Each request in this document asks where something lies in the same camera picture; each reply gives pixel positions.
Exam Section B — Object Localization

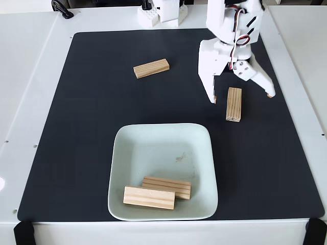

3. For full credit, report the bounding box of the grooved wooden block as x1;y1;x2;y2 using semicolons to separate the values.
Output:
123;186;176;211
225;87;243;124
142;176;193;201
133;58;171;80

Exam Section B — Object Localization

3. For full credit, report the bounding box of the pale green square plate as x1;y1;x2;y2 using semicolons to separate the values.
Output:
107;123;219;222

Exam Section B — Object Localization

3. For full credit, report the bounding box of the black table mat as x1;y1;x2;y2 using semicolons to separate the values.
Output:
16;27;325;222

